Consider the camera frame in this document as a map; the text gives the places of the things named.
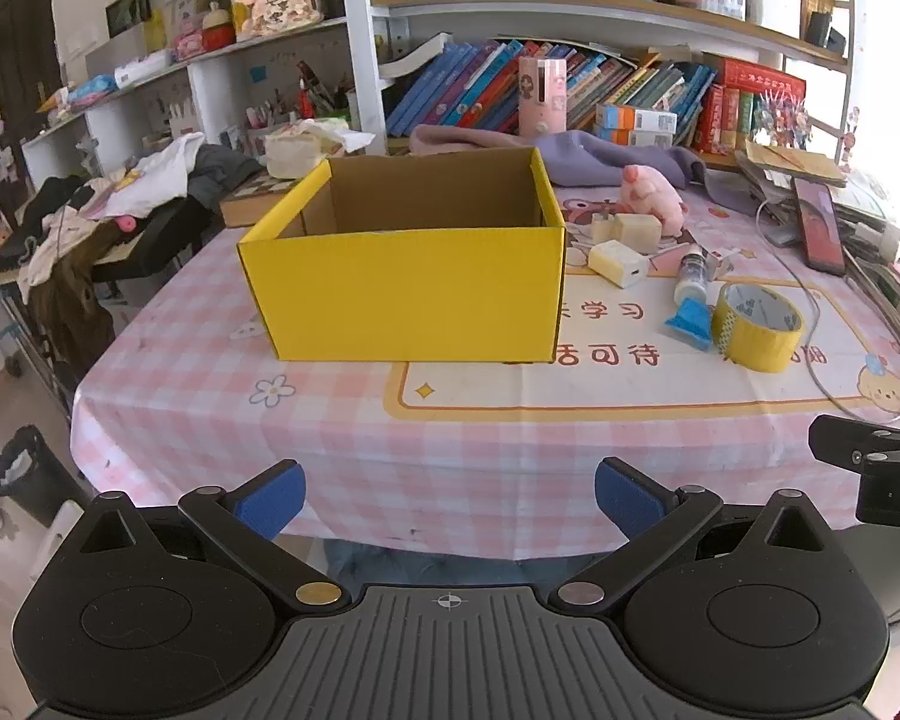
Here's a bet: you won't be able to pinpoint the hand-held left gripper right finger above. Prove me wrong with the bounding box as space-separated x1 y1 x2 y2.
549 457 827 620

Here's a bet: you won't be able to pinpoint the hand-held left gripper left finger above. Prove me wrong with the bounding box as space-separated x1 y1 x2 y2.
73 459 350 620

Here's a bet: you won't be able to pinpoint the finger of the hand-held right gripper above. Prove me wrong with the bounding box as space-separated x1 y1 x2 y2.
808 413 900 476

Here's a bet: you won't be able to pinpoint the yellow tape roll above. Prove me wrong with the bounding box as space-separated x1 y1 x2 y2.
711 283 805 374

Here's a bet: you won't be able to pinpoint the blue packet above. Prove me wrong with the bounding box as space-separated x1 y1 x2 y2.
664 296 717 352

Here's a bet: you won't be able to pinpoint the small glue bottle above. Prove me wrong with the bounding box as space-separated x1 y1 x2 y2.
673 244 713 302

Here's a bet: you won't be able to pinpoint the white power adapter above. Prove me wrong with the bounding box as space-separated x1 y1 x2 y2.
587 240 650 290

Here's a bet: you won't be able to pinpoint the yellow cardboard box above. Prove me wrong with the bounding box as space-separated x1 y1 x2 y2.
236 146 569 362

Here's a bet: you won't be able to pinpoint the cream block pair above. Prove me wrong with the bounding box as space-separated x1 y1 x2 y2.
591 212 662 254

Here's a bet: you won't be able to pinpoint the pink pig plush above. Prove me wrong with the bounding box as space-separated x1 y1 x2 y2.
621 163 689 237

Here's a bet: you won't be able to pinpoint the stack of thick books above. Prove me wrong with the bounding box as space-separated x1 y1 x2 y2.
844 255 900 376

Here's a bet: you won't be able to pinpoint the person's blue jeans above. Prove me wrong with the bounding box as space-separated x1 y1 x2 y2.
322 540 623 586

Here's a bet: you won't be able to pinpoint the black smartphone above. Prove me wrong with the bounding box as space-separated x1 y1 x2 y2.
793 176 847 276

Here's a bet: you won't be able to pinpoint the black trash bin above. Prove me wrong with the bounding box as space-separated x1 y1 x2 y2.
0 426 91 530

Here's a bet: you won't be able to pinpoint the brown envelope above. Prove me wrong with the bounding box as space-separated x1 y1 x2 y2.
742 141 848 185

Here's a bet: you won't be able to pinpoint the brown garment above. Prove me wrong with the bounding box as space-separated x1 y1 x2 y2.
30 225 121 383

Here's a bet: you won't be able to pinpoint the colourful clip card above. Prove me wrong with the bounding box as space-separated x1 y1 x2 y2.
750 90 809 151

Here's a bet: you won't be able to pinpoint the grey garment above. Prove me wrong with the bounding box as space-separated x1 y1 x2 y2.
187 144 263 207

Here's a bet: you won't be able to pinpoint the purple cloth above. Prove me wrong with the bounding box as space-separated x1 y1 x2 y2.
536 131 758 215

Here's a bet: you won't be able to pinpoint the white t-shirt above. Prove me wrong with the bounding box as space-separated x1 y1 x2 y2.
82 133 207 218

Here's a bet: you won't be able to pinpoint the thick red books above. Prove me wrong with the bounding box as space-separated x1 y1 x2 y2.
694 56 807 155

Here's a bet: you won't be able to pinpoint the cream tissue pack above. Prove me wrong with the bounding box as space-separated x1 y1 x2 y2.
264 120 376 179

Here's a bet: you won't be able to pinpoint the orange white carton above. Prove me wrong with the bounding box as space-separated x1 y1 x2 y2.
596 105 679 133
596 128 676 150

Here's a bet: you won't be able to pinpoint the black small speakers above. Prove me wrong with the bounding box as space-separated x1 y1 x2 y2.
805 11 847 55

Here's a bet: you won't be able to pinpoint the mauve pink cloth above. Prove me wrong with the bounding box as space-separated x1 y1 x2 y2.
409 124 541 158

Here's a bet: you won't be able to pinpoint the pink cylinder gadget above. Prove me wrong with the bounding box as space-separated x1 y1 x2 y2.
516 56 569 137

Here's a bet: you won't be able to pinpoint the bunch of pens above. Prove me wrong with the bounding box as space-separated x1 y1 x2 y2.
244 60 353 128

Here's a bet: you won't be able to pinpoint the white storage box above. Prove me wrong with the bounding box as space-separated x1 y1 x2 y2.
746 0 803 38

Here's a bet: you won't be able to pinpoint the white side shelf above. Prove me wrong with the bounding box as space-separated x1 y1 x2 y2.
19 15 353 188

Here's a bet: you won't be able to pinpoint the row of blue spined books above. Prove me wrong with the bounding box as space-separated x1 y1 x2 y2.
384 37 721 137

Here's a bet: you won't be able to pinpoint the blue wipes pack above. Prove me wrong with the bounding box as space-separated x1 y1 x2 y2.
67 75 117 107

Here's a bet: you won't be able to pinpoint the white flat pack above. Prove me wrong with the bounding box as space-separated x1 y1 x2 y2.
114 52 173 87

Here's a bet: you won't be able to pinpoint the white metal bookshelf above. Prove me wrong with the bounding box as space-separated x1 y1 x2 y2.
337 0 860 166

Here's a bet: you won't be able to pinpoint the white cable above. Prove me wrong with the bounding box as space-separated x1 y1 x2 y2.
755 191 900 417

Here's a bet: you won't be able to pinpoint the black picture frame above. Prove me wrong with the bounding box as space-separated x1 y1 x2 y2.
105 0 151 38

